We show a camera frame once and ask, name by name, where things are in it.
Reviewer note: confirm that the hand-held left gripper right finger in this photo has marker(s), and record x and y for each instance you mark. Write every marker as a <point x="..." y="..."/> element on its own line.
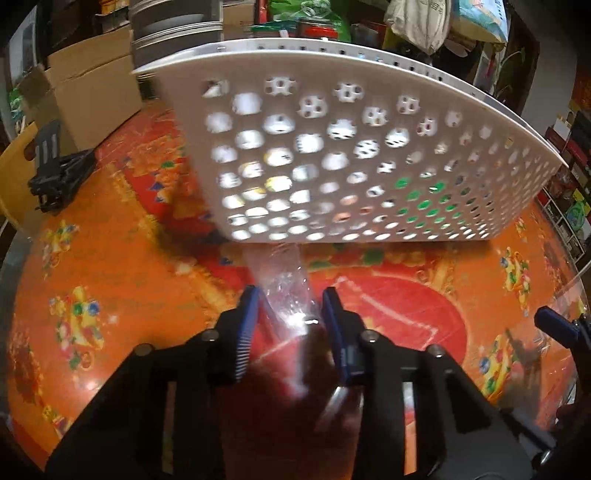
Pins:
<point x="336" y="332"/>

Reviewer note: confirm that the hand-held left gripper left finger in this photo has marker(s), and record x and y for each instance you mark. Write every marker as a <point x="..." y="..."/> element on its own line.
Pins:
<point x="244" y="334"/>

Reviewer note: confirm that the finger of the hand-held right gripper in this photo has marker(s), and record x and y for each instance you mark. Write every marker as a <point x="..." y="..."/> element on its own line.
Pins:
<point x="554" y="323"/>

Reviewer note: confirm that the green snack packet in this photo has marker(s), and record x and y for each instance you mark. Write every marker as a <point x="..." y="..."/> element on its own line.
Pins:
<point x="434" y="199"/>

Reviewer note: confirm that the white perforated plastic basket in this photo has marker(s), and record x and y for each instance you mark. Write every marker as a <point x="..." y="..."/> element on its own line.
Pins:
<point x="314" y="74"/>

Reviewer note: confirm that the shelf with colourful boxes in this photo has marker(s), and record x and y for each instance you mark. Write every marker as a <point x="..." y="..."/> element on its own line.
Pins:
<point x="572" y="161"/>

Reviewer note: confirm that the black folding clamp holder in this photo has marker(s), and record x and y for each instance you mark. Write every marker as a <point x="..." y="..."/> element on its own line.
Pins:
<point x="60" y="175"/>

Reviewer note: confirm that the wooden chair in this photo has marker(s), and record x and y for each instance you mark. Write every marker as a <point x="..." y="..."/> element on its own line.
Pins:
<point x="14" y="170"/>

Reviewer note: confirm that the open cardboard box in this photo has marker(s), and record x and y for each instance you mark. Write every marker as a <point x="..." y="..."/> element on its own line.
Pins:
<point x="92" y="78"/>

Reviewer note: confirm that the stack of clear drawers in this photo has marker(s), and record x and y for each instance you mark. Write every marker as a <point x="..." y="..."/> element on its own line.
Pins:
<point x="175" y="32"/>

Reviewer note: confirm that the blue printed tote bag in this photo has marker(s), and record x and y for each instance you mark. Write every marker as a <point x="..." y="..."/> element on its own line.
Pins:
<point x="480" y="18"/>

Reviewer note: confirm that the green shopping bag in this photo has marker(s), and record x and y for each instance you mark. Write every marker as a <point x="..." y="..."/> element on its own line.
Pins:
<point x="314" y="16"/>

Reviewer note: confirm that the white canvas tote bag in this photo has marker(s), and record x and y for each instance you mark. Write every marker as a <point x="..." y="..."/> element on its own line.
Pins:
<point x="418" y="23"/>

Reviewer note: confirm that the dark mirrored cabinet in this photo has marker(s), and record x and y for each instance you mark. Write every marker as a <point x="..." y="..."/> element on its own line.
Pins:
<point x="23" y="50"/>

